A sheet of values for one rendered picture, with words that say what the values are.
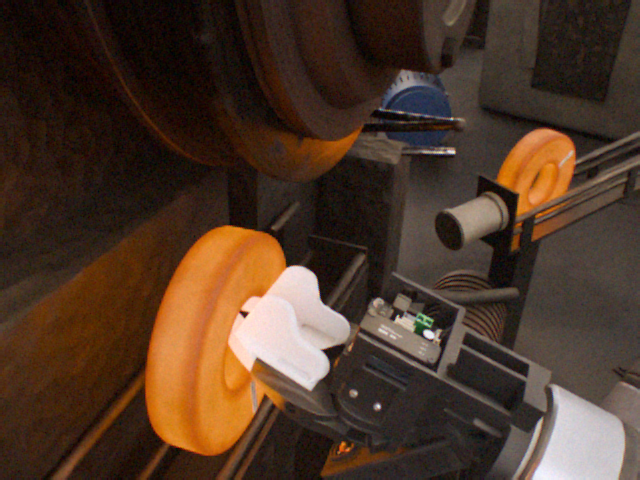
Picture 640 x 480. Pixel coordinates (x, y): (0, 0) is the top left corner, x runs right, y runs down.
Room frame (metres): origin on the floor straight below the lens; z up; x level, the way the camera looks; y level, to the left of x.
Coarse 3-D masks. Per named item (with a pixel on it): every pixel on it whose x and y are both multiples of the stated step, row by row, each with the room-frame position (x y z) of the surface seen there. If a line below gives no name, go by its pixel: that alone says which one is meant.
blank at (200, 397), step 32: (192, 256) 0.33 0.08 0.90; (224, 256) 0.33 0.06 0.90; (256, 256) 0.36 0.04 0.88; (192, 288) 0.31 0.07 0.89; (224, 288) 0.32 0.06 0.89; (256, 288) 0.36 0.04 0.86; (160, 320) 0.30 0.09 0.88; (192, 320) 0.29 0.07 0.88; (224, 320) 0.31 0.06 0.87; (160, 352) 0.29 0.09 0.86; (192, 352) 0.28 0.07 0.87; (224, 352) 0.31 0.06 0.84; (160, 384) 0.28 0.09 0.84; (192, 384) 0.27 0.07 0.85; (224, 384) 0.31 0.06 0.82; (256, 384) 0.35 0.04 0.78; (160, 416) 0.28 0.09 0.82; (192, 416) 0.27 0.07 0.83; (224, 416) 0.30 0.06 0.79; (192, 448) 0.28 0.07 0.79; (224, 448) 0.30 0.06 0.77
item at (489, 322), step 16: (464, 272) 0.89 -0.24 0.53; (432, 288) 0.90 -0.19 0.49; (448, 288) 0.85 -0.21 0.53; (464, 288) 0.84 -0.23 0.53; (480, 288) 0.84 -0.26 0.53; (496, 288) 0.86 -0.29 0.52; (432, 304) 0.82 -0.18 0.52; (480, 304) 0.81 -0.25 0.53; (496, 304) 0.83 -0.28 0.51; (464, 320) 0.76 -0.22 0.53; (480, 320) 0.77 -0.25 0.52; (496, 320) 0.80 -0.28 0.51; (496, 336) 0.77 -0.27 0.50
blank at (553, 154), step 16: (528, 144) 0.86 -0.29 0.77; (544, 144) 0.86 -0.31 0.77; (560, 144) 0.88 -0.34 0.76; (512, 160) 0.85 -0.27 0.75; (528, 160) 0.84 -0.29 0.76; (544, 160) 0.86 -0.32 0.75; (560, 160) 0.89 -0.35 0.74; (512, 176) 0.83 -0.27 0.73; (528, 176) 0.84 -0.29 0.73; (544, 176) 0.91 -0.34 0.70; (560, 176) 0.90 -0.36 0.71; (528, 192) 0.85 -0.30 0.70; (544, 192) 0.89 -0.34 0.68; (560, 192) 0.90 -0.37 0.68; (528, 208) 0.86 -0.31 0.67
